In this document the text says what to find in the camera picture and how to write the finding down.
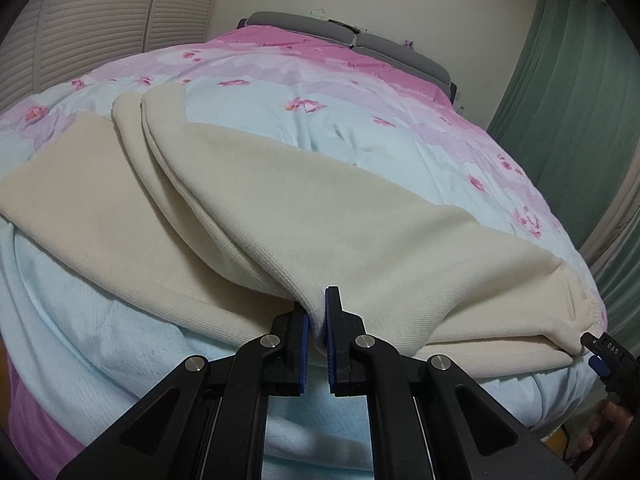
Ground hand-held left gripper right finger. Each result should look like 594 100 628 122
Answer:
324 286 577 480

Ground cream pants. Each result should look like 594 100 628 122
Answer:
0 82 608 378

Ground beige curtain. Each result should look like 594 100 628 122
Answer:
575 195 640 266

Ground pink and blue floral blanket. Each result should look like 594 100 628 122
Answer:
0 25 608 480

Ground person's right hand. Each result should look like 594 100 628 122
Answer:
575 400 637 466

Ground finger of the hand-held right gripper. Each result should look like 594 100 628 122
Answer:
580 332 613 378

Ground grey headboard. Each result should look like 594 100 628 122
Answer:
235 10 458 106

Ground green curtain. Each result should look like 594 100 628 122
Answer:
487 0 640 333

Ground white louvered closet doors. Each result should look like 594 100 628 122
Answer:
0 0 226 111

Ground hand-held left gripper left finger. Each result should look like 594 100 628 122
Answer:
57 309 311 480

